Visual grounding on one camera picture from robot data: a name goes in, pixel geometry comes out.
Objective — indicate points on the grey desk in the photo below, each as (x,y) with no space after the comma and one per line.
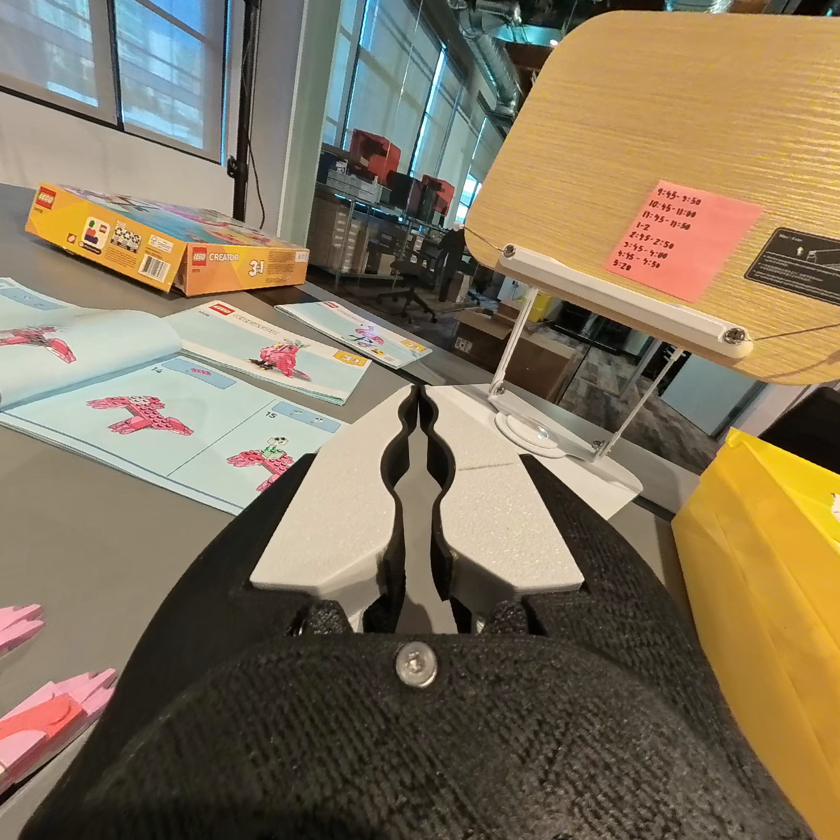
(98,558)

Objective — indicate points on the large instruction booklet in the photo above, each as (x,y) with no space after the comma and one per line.
(131,394)

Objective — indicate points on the black office chair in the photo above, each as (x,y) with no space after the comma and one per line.
(410,275)

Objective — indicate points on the small pink brick assembly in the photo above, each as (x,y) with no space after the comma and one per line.
(19,627)

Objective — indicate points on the metal ventilation duct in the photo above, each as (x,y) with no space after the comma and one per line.
(489,52)

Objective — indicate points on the red storage box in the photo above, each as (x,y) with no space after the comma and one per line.
(374,151)
(438,193)

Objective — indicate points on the brown cardboard box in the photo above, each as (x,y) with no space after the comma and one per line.
(518,354)

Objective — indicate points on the yellow toy brick box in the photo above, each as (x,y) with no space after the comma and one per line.
(131,229)

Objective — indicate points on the black framed window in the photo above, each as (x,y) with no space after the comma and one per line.
(164,72)

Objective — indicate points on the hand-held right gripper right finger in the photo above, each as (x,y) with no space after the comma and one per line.
(499,525)

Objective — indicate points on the black label sticker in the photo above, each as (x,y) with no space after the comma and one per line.
(797,262)

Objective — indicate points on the metal storage shelf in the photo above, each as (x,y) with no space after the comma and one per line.
(341,223)

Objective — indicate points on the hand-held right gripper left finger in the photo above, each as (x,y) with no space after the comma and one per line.
(321,525)

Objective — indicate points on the pink sticky note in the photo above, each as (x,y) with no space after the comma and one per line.
(682,239)

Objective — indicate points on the black stand pole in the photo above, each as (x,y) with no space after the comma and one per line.
(244,98)

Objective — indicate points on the instruction booklet pink animal cover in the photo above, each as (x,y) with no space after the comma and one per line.
(262,341)

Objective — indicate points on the large pink brick assembly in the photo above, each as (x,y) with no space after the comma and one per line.
(46,722)

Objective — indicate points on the instruction booklet flamingo cover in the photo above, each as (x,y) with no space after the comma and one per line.
(354,334)

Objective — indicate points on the yellow plastic bin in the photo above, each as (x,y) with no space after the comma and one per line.
(754,590)

